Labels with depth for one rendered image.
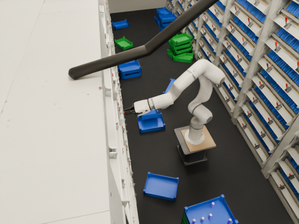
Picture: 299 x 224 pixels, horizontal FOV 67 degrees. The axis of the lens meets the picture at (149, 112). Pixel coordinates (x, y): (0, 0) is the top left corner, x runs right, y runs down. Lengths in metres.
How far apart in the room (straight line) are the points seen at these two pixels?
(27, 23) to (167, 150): 1.96
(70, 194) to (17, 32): 0.58
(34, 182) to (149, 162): 2.06
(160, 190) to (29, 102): 1.87
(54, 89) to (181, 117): 2.36
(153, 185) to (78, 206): 1.95
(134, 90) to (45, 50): 2.56
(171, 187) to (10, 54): 1.88
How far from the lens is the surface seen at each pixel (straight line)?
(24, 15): 0.92
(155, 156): 2.44
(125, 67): 3.47
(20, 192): 0.39
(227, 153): 2.56
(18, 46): 0.73
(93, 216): 0.34
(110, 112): 0.78
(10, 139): 0.46
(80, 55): 0.62
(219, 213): 1.81
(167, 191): 2.25
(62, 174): 0.38
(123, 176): 0.85
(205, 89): 1.78
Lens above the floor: 2.06
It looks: 46 degrees down
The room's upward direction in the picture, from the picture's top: 3 degrees counter-clockwise
